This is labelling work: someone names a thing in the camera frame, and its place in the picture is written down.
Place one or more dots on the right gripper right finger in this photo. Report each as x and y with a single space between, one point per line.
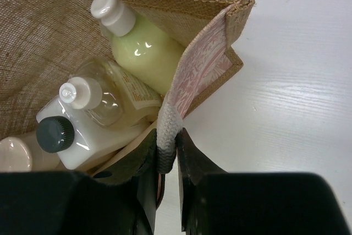
213 201

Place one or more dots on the beige flip-cap bottle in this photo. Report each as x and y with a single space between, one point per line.
22 153

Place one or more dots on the brown canvas tote bag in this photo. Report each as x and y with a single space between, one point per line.
44 41

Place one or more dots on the yellow clear liquid bottle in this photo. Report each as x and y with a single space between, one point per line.
109 95

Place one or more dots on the green lotion bottle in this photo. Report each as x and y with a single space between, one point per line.
137 45

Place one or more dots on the white bottle black cap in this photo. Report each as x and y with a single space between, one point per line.
76 138

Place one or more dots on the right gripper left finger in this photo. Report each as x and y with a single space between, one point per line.
122 199

